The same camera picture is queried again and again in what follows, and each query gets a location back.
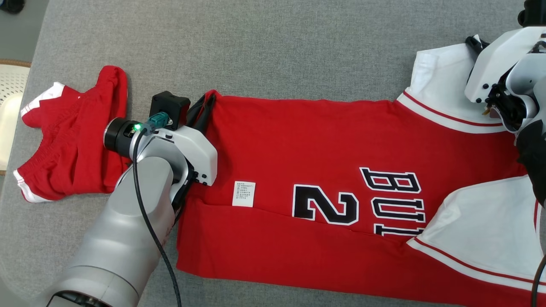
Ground red shorts with white trim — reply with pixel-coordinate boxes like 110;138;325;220
13;65;132;203

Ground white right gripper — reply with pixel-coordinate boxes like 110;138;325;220
464;26;546;104

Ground black right cable teal connector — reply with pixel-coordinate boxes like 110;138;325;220
530;254;546;307

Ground cream perforated laundry basket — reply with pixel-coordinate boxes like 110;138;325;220
0;60;32;175

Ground black cable teal connector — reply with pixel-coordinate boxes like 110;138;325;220
131;112;183;307
530;254;546;307

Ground red jersey with white sleeves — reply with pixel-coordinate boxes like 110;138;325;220
176;41;546;307

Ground black left cable teal connector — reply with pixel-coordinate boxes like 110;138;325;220
131;112;183;307

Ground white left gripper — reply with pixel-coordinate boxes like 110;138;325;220
147;94;218;187

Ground grey fabric sofa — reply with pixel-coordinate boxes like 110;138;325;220
0;0;546;307

